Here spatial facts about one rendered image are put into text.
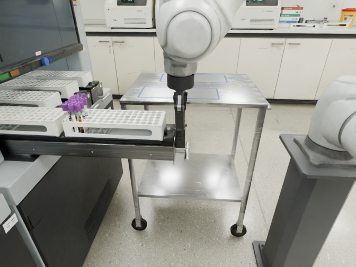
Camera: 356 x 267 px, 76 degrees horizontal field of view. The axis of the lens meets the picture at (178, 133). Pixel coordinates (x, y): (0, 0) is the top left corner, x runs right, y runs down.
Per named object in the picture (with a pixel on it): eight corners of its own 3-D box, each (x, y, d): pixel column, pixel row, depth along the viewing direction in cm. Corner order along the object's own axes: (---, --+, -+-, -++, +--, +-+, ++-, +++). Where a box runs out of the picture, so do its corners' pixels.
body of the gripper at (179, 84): (168, 68, 66) (169, 99, 70) (165, 77, 58) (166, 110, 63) (194, 69, 65) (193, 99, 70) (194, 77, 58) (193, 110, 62)
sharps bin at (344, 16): (340, 28, 279) (347, 7, 268) (333, 27, 294) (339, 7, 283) (355, 28, 278) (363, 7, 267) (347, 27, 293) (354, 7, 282)
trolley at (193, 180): (131, 231, 134) (111, 99, 94) (146, 179, 174) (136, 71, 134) (247, 239, 130) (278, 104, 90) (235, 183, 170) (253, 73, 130)
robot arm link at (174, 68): (160, 53, 55) (161, 78, 58) (198, 54, 55) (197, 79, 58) (165, 47, 63) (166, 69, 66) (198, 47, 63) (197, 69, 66)
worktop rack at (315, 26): (289, 29, 268) (291, 23, 264) (287, 28, 276) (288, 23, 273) (317, 29, 262) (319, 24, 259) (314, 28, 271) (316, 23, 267)
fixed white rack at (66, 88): (3, 99, 99) (-2, 85, 96) (19, 91, 108) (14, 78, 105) (70, 101, 97) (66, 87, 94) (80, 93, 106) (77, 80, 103)
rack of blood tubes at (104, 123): (65, 140, 70) (60, 122, 66) (80, 125, 78) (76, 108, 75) (162, 144, 68) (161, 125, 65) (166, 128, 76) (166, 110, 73)
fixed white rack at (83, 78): (26, 88, 112) (22, 75, 109) (38, 82, 121) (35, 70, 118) (85, 89, 110) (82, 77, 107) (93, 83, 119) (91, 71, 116)
